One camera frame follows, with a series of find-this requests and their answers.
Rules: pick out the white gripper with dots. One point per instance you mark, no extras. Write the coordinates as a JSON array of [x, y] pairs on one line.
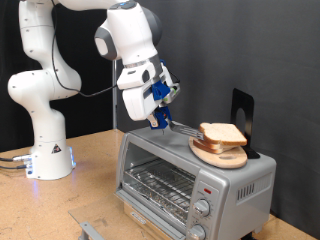
[[135, 103]]

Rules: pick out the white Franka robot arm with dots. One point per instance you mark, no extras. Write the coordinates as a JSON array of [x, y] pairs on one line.
[[130, 33]]

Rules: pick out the silver toaster oven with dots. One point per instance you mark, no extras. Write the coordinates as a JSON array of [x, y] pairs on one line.
[[233, 180]]

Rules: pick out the silver oven knob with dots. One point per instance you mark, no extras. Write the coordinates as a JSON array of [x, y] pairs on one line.
[[196, 232], [202, 207]]

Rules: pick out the vertical metal pole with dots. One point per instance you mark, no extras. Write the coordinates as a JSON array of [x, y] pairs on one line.
[[114, 110]]

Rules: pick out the round wooden cutting board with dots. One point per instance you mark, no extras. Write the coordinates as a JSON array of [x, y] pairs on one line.
[[206, 157]]

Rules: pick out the black metal bookend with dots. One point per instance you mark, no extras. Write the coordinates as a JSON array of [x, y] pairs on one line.
[[243, 98]]

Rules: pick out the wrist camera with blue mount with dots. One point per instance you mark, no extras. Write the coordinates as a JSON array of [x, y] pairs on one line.
[[160, 90]]

